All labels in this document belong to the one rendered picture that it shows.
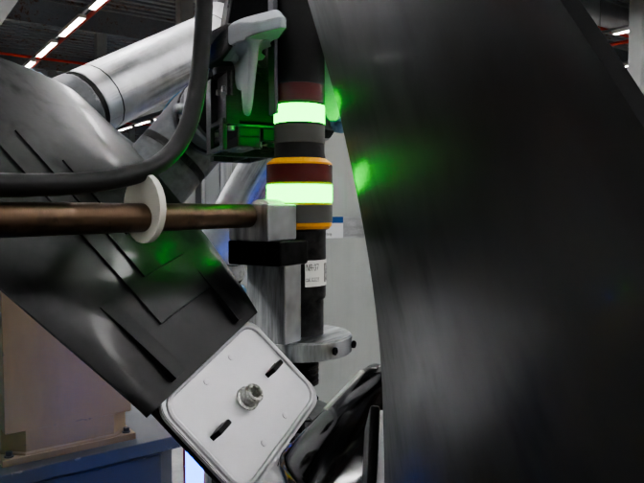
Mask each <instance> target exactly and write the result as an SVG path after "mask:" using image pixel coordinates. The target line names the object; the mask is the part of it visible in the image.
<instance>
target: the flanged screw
mask: <svg viewBox="0 0 644 483"><path fill-rule="evenodd" d="M263 397H264V393H263V390H262V388H261V387H260V386H259V385H257V384H255V383H249V384H248V385H247V386H244V387H241V388H240V389H239V390H238V392H237V401H238V403H239V405H240V406H241V407H242V408H243V409H245V410H249V411H250V410H254V409H255V408H256V407H257V406H258V404H259V402H261V401H262V399H263Z"/></svg>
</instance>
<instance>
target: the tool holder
mask: <svg viewBox="0 0 644 483"><path fill-rule="evenodd" d="M251 205H253V207H254V208H255V209H256V211H257V220H256V223H255V224H254V225H253V226H252V227H248V228H229V239H230V240H231V241H229V242H228V261H229V264H231V265H247V296H248V297H249V299H250V301H251V302H252V304H253V306H254V307H255V309H256V311H257V313H256V314H255V315H254V316H253V317H252V318H251V319H250V320H249V321H248V322H251V323H253V324H255V325H256V326H258V327H259V328H260V329H261V330H262V331H263V332H264V334H265V335H266V336H267V337H268V338H269V339H270V340H271V341H272V342H273V343H274V344H275V345H276V346H277V347H278V349H279V350H280V351H281V352H282V353H283V354H284V355H285V356H286V357H287V358H288V359H289V360H290V361H291V363H305V362H320V361H327V360H333V359H338V358H341V357H345V356H346V355H348V354H349V353H351V352H352V348H355V347H356V345H357V343H356V342H355V341H354V340H353V341H352V334H351V333H350V332H349V331H348V330H346V329H343V328H339V327H335V326H329V325H324V333H323V334H321V335H319V336H314V337H301V265H302V264H306V263H307V262H308V241H306V240H296V205H295V204H251Z"/></svg>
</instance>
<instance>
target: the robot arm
mask: <svg viewBox="0 0 644 483"><path fill-rule="evenodd" d="M194 28H195V18H192V19H190V20H187V21H185V22H183V23H180V24H178V25H176V26H173V27H171V28H169V29H167V30H165V31H163V32H160V33H158V34H154V35H152V36H150V37H147V38H145V39H143V40H140V41H138V42H135V43H133V44H131V45H128V46H126V47H125V48H122V49H120V50H118V51H115V52H113V53H111V54H108V55H106V56H104V57H100V58H98V59H95V60H93V61H91V62H88V63H86V64H84V65H82V66H80V67H78V68H75V69H73V70H70V71H68V72H66V73H63V74H61V75H58V76H56V77H54V78H53V80H55V81H58V82H60V83H62V84H64V85H66V86H67V87H69V88H71V89H73V90H74V91H76V92H77V93H78V94H79V95H80V96H81V97H83V98H84V99H85V100H86V101H87V102H88V103H89V104H90V105H91V106H92V107H94V108H95V109H96V110H97V111H98V112H99V113H100V114H101V115H102V116H103V117H104V118H105V119H106V120H107V121H108V122H109V123H110V124H111V125H112V126H113V127H114V128H115V129H116V128H118V127H120V126H122V125H124V124H126V123H127V122H129V121H131V120H133V119H135V118H137V117H138V116H140V115H142V114H144V113H146V112H147V111H149V110H151V109H153V108H155V107H156V106H158V105H160V104H162V103H164V102H165V101H167V100H169V101H168V102H167V104H166V106H165V107H164V109H163V112H162V113H161V114H160V115H159V116H158V117H157V119H156V120H155V121H154V122H153V123H152V124H151V125H150V127H149V128H148V129H146V130H145V132H144V133H143V134H142V135H141V136H140V137H139V138H138V139H137V141H136V142H135V143H133V142H132V141H130V140H129V139H127V138H126V137H125V136H124V135H123V134H122V133H120V132H119V131H118V132H119V133H120V134H121V135H122V136H123V137H124V138H125V139H126V140H127V141H128V142H129V143H130V144H131V145H132V146H133V147H134V148H135V149H136V151H137V152H138V153H139V154H140V155H141V156H142V157H143V158H144V159H145V160H147V159H149V158H151V157H153V156H154V154H156V153H157V152H158V151H160V150H161V149H162V148H163V147H164V146H165V145H166V144H167V143H168V142H169V140H170V139H171V137H172V136H173V133H174V132H175V130H176V128H177V126H178V123H179V120H180V118H181V115H182V112H183V108H184V104H185V101H186V96H187V91H188V85H189V78H190V72H191V63H192V53H193V42H194ZM287 29H288V19H287V17H286V16H285V15H284V14H283V13H282V12H281V11H278V10H272V11H268V0H215V1H213V25H212V41H211V55H210V64H209V74H208V80H207V88H206V94H205V99H204V105H203V108H202V112H201V116H200V120H199V123H198V126H197V129H196V131H195V135H194V137H193V139H192V141H191V143H190V145H189V146H188V147H187V149H186V150H185V152H184V153H183V155H182V156H181V157H180V158H179V159H178V160H177V161H176V162H175V163H174V164H173V165H172V166H171V167H170V168H168V169H167V170H166V171H164V172H162V173H160V174H159V177H160V178H161V179H162V180H163V181H164V183H165V184H166V185H167V186H168V187H169V189H170V190H171V191H172V192H173V194H174V195H175V196H176V197H177V199H178V200H179V201H180V202H181V203H184V202H185V201H186V200H187V198H188V197H189V196H190V195H191V194H192V192H193V191H194V190H195V189H196V187H197V186H198V185H199V184H200V182H201V181H202V180H203V179H205V177H206V176H207V175H208V174H209V173H210V171H211V170H212V169H213V168H214V167H215V165H216V164H217V163H238V165H237V166H236V168H235V169H234V171H233V173H232V174H231V176H230V178H229V180H228V181H227V183H226V185H225V187H224V188H223V190H222V192H221V194H220V195H219V197H218V200H217V201H216V203H215V204H251V203H252V202H253V201H255V200H257V199H266V185H267V183H266V163H268V162H269V161H271V160H272V159H273V157H274V115H272V116H270V115H269V97H268V47H271V45H272V41H273V40H275V39H277V38H279V37H281V36H282V35H283V34H284V33H285V31H286V30H287ZM334 132H336V133H344V131H343V127H342V124H341V119H340V115H339V111H338V107H337V103H336V99H335V95H334V90H333V86H332V82H331V79H330V75H329V71H328V68H327V64H326V61H325V141H326V140H329V139H330V138H331V137H332V135H333V134H334ZM202 231H203V232H204V234H205V235H206V236H207V238H208V239H209V241H210V242H211V243H212V245H213V246H214V247H215V249H216V250H217V252H218V253H219V254H220V256H221V257H222V259H223V260H224V261H225V262H226V264H227V265H228V267H229V268H230V270H231V271H232V273H233V274H234V275H235V277H236V278H237V280H238V281H239V283H241V281H242V279H243V277H244V275H245V267H244V264H229V261H228V242H229V241H231V240H230V239H229V228H227V229H204V230H202Z"/></svg>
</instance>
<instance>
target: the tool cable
mask: <svg viewBox="0 0 644 483"><path fill-rule="evenodd" d="M212 25H213V0H195V28H194V42H193V53H192V63H191V72H190V78H189V85H188V91H187V96H186V101H185V104H184V108H183V112H182V115H181V118H180V120H179V123H178V126H177V128H176V130H175V132H174V133H173V135H172V137H171V139H170V140H169V142H168V143H167V144H166V145H165V146H164V147H163V148H162V149H161V150H160V151H158V152H157V153H156V154H154V155H153V157H151V158H149V159H147V160H144V161H142V162H139V163H136V164H133V165H129V166H124V167H121V168H115V169H109V170H102V171H92V172H58V173H16V172H0V197H32V196H69V195H83V194H91V193H98V192H106V191H111V190H116V189H121V188H125V187H126V194H125V200H124V203H144V204H146V205H147V206H148V207H149V209H150V211H151V217H152V219H151V225H150V227H149V229H148V230H147V231H145V232H135V233H129V234H130V236H131V237H132V238H134V239H135V240H136V241H137V242H140V243H149V242H154V241H155V240H156V239H157V238H159V236H160V234H161V232H162V230H163V228H164V224H165V220H166V211H167V207H166V198H165V194H164V191H163V187H162V186H161V184H160V182H159V180H158V179H157V178H156V176H157V175H159V174H160V173H163V172H164V171H166V170H167V169H168V168H170V167H171V166H172V165H173V164H174V163H175V162H176V161H177V160H178V159H179V158H180V157H181V156H182V155H183V153H184V152H185V150H186V149H187V147H188V146H189V145H190V143H191V141H192V139H193V137H194V135H195V133H196V129H197V126H198V123H199V120H200V116H201V112H202V108H203V105H204V99H205V94H206V88H207V80H208V74H209V64H210V55H211V41H212Z"/></svg>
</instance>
